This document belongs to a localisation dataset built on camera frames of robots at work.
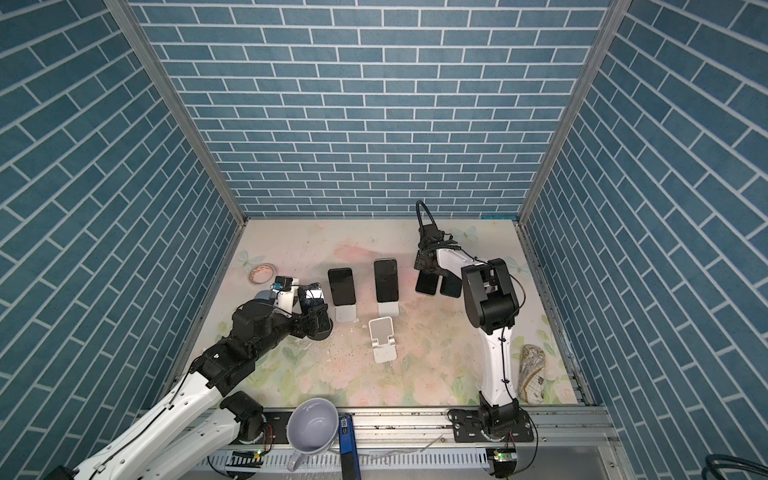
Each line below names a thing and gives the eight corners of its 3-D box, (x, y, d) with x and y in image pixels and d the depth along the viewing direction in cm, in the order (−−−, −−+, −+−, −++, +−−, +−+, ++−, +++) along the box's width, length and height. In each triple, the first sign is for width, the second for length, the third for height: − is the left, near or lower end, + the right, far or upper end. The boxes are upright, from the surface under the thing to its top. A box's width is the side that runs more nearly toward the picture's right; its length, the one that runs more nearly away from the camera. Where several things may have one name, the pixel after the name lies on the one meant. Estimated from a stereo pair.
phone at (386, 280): (377, 308, 97) (375, 281, 84) (376, 287, 102) (373, 258, 90) (398, 306, 98) (398, 279, 85) (395, 285, 103) (396, 256, 90)
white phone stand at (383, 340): (374, 364, 85) (372, 351, 77) (370, 335, 91) (368, 319, 83) (397, 360, 86) (397, 346, 78) (391, 331, 92) (391, 315, 84)
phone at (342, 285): (335, 309, 97) (326, 282, 85) (337, 296, 101) (329, 268, 88) (356, 309, 97) (350, 282, 85) (357, 296, 101) (352, 268, 88)
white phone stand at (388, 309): (378, 317, 95) (378, 311, 92) (379, 307, 97) (378, 301, 94) (398, 317, 95) (398, 311, 92) (398, 307, 97) (398, 301, 94)
